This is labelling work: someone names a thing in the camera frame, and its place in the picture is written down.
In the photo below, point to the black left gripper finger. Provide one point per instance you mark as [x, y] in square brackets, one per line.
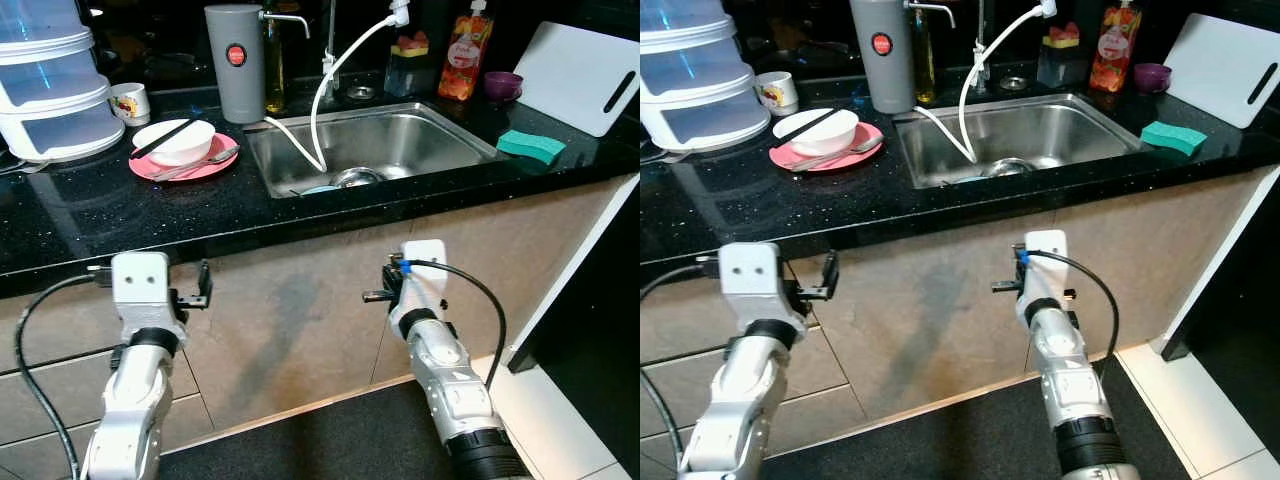
[830, 270]
[205, 280]

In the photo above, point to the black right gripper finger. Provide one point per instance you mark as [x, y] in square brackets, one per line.
[1002, 286]
[375, 296]

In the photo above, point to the silver metal spoon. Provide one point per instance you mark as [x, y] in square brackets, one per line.
[850, 150]
[215, 155]

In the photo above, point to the white bowl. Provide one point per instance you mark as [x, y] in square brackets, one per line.
[820, 135]
[185, 145]

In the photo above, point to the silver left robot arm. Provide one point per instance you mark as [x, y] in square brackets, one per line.
[740, 420]
[130, 400]

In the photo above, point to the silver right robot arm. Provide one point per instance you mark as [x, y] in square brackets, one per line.
[1075, 400]
[450, 390]

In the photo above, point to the stainless steel bowl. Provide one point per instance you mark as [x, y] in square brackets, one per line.
[1008, 167]
[357, 178]

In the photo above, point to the slim silver metal utensil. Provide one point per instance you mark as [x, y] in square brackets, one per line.
[185, 170]
[825, 162]

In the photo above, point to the pink plate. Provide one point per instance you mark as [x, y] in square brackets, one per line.
[790, 160]
[210, 170]

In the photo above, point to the light blue plate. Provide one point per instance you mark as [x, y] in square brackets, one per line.
[318, 189]

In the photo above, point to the stainless steel sink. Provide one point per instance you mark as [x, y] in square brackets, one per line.
[1060, 130]
[420, 140]

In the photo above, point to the black chopstick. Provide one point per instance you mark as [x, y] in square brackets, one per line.
[805, 127]
[165, 138]

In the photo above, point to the dark floor mat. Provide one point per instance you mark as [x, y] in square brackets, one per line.
[330, 440]

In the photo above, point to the white printed mug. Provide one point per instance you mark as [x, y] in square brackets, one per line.
[777, 93]
[130, 103]

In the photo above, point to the green sponge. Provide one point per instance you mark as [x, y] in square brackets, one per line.
[530, 147]
[1172, 138]

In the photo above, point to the dark sponge holder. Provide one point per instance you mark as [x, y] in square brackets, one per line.
[1060, 68]
[408, 75]

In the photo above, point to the grey water filter canister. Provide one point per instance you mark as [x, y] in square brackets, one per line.
[235, 80]
[880, 70]

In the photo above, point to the purple cup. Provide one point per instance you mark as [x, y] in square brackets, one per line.
[502, 85]
[1150, 77]

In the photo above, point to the yellow oil bottle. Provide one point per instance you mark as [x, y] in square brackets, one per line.
[273, 70]
[923, 60]

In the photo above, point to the chrome sink faucet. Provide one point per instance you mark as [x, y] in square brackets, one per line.
[330, 50]
[982, 50]

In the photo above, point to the orange dish soap pump bottle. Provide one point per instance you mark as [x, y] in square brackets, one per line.
[1115, 50]
[465, 60]

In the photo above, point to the white stacked plastic food container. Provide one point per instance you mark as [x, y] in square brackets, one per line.
[50, 90]
[690, 90]

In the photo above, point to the yellow red sponge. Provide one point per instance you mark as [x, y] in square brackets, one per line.
[411, 43]
[1062, 35]

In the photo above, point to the white cutting board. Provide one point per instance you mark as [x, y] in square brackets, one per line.
[570, 75]
[1220, 65]

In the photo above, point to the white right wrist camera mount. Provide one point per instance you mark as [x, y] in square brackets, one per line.
[1045, 260]
[420, 270]

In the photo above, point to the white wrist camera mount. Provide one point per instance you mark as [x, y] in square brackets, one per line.
[420, 270]
[140, 285]
[750, 280]
[1045, 260]

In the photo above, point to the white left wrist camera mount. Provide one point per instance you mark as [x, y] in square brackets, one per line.
[750, 280]
[140, 285]

